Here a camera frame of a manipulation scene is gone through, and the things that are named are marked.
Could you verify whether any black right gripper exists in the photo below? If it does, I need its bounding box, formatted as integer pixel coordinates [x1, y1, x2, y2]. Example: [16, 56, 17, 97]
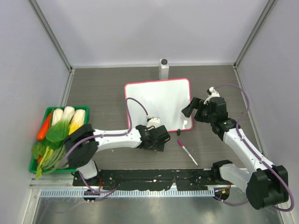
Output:
[182, 97, 216, 124]

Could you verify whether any purple capped marker pen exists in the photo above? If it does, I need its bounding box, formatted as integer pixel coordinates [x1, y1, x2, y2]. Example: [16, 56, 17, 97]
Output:
[177, 140, 199, 166]

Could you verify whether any pink framed whiteboard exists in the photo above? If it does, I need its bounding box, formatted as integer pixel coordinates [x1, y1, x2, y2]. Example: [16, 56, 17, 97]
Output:
[124, 78, 193, 132]

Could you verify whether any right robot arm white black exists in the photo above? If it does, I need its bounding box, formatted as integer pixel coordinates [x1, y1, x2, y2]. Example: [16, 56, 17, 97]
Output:
[181, 97, 289, 210]

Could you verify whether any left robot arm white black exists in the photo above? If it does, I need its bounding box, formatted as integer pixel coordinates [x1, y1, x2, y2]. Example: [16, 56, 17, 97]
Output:
[60, 124, 170, 186]

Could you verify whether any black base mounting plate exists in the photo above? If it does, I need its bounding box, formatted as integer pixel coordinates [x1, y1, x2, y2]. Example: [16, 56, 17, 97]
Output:
[86, 168, 231, 191]

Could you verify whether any white bottle black cap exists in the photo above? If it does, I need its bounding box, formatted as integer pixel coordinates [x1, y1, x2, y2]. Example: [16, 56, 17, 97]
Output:
[159, 58, 169, 80]

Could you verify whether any yellow white toy cabbage right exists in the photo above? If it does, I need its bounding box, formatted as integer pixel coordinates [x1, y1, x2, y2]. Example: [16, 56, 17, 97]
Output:
[69, 109, 86, 135]

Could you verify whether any white green toy cabbage middle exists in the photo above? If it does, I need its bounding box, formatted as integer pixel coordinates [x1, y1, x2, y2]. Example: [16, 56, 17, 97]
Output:
[61, 106, 75, 124]

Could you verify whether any white toy cabbage left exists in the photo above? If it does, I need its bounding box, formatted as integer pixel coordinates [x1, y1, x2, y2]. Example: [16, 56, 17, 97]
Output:
[51, 108, 64, 126]

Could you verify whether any green toy scallions bundle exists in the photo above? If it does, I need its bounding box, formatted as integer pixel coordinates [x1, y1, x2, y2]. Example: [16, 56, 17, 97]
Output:
[36, 145, 66, 180]

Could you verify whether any orange toy carrot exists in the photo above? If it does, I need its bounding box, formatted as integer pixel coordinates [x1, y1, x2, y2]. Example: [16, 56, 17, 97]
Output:
[36, 113, 52, 141]

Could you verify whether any green leafy toy vegetable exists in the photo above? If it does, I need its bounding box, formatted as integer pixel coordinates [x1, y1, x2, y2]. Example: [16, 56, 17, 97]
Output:
[31, 119, 71, 160]

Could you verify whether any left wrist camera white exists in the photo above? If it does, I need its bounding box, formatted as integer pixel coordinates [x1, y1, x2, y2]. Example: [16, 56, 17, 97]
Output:
[147, 117, 161, 128]

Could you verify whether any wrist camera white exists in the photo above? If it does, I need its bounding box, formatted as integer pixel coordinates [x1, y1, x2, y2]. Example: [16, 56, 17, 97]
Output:
[207, 87, 220, 98]
[147, 117, 161, 128]

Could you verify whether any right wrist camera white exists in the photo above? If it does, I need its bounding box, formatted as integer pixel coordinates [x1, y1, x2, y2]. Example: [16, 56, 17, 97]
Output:
[207, 87, 220, 98]

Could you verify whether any white slotted cable duct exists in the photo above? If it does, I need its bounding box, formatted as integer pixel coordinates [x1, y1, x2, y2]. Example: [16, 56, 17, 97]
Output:
[40, 188, 214, 198]

